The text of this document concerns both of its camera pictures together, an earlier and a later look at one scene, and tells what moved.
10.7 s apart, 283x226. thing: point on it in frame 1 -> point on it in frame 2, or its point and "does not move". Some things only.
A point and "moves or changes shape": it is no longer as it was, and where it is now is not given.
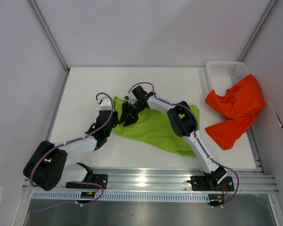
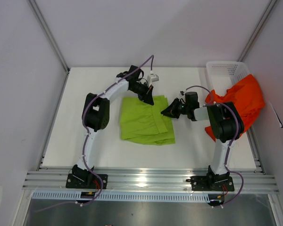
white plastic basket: (222, 75) does not move
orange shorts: (241, 104) does not move
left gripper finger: (114, 120) -> (147, 97)
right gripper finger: (128, 117) -> (173, 110)
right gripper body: (135, 108) -> (184, 108)
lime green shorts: (154, 126) moves or changes shape
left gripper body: (108, 133) -> (139, 89)
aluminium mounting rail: (165, 181) does not move
